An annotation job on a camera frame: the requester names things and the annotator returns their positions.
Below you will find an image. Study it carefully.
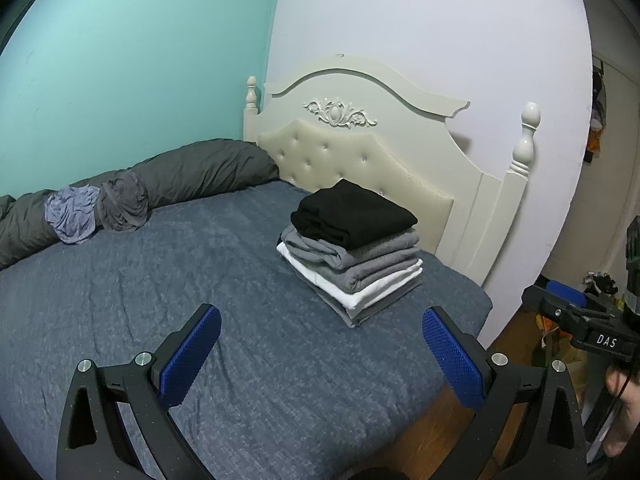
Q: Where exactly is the person's right hand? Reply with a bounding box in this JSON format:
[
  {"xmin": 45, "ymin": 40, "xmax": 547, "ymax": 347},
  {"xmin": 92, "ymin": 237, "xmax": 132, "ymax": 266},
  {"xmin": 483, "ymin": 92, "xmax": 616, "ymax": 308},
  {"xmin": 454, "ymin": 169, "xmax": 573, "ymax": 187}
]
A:
[{"xmin": 603, "ymin": 366, "xmax": 640, "ymax": 457}]

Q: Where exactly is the folded grey sweater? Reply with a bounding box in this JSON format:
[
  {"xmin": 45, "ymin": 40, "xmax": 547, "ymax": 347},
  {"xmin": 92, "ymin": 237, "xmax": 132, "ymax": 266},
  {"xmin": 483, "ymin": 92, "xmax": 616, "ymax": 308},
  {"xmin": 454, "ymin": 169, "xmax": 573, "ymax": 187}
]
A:
[{"xmin": 279, "ymin": 224, "xmax": 420, "ymax": 292}]

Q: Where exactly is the lavender crumpled cloth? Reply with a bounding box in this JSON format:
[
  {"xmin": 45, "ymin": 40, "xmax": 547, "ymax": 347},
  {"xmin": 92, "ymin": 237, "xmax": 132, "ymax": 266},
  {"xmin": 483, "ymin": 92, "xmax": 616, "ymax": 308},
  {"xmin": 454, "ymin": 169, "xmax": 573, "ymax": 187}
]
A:
[{"xmin": 43, "ymin": 185, "xmax": 100, "ymax": 245}]

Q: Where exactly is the black fleece garment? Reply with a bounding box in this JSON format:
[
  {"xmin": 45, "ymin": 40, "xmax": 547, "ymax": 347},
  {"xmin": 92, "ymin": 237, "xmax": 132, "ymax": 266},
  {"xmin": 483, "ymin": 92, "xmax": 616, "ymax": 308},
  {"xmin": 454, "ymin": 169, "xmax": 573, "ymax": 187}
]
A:
[{"xmin": 291, "ymin": 179, "xmax": 418, "ymax": 249}]

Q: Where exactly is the folded dark grey bottom garment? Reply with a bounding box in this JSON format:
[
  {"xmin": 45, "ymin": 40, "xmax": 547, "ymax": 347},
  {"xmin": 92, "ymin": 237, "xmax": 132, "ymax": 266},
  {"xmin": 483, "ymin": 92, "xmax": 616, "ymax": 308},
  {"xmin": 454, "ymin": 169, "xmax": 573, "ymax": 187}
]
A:
[{"xmin": 317, "ymin": 276, "xmax": 422, "ymax": 328}]

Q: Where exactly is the rolled dark grey duvet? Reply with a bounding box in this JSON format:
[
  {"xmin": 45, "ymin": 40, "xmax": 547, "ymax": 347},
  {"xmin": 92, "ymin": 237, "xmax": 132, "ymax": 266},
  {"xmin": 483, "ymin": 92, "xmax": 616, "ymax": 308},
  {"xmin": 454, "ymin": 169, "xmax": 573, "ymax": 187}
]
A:
[{"xmin": 1, "ymin": 139, "xmax": 279, "ymax": 269}]

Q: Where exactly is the blue heathered bed sheet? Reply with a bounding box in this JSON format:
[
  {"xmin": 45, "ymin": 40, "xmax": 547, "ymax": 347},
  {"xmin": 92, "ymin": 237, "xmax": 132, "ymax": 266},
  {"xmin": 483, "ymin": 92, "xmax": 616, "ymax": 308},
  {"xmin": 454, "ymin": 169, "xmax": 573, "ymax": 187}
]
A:
[{"xmin": 1, "ymin": 181, "xmax": 491, "ymax": 479}]

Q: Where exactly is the cream tufted headboard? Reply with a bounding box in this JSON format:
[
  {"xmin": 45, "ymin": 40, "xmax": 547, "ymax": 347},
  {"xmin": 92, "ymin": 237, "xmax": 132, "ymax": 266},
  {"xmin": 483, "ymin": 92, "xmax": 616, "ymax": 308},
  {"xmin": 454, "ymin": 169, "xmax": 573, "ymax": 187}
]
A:
[{"xmin": 243, "ymin": 55, "xmax": 540, "ymax": 285}]

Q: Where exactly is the folded white garment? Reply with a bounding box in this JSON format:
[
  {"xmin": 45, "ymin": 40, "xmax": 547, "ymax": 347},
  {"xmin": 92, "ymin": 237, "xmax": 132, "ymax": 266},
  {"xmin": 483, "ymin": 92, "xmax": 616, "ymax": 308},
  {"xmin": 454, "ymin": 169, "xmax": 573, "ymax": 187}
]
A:
[{"xmin": 277, "ymin": 243, "xmax": 423, "ymax": 312}]

